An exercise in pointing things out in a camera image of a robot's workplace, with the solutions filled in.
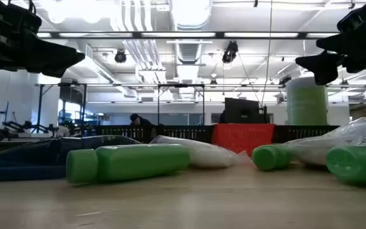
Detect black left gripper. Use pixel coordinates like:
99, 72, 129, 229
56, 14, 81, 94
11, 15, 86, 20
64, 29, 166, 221
0, 0, 86, 79

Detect clear vanity pack bag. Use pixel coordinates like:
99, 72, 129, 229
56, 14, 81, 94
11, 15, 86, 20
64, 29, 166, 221
324, 116, 366, 149
150, 135, 252, 169
283, 135, 362, 167

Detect green wipes canister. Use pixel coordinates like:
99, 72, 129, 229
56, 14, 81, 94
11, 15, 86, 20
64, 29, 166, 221
285, 76, 329, 126

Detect background robot arms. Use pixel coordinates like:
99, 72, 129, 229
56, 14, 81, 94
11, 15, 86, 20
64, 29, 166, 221
0, 104, 60, 142

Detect small black plastic basket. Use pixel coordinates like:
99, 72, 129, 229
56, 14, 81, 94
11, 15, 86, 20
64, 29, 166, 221
271, 125, 340, 144

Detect person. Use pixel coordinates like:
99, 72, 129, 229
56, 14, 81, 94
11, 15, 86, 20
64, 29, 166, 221
129, 113, 154, 127

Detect black monitor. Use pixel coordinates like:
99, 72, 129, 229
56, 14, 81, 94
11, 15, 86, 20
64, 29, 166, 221
223, 97, 268, 125

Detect green shampoo bottle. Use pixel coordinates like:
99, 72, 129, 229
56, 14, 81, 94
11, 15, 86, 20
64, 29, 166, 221
252, 144, 295, 172
65, 143, 191, 184
325, 145, 366, 186

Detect black metal background rig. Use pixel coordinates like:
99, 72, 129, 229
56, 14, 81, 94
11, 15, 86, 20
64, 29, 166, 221
35, 82, 206, 127

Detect overhead light bar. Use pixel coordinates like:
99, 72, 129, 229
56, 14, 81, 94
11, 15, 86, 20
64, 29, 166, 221
36, 31, 341, 40

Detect red plastic basket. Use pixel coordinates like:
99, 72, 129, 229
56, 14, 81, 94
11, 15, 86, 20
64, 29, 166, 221
211, 123, 276, 157

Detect large black plastic basket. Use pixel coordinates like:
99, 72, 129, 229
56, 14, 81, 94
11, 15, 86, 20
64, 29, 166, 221
90, 124, 216, 144

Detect hanging ceiling camera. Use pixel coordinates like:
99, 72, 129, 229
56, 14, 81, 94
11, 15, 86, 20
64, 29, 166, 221
114, 48, 128, 64
221, 40, 239, 64

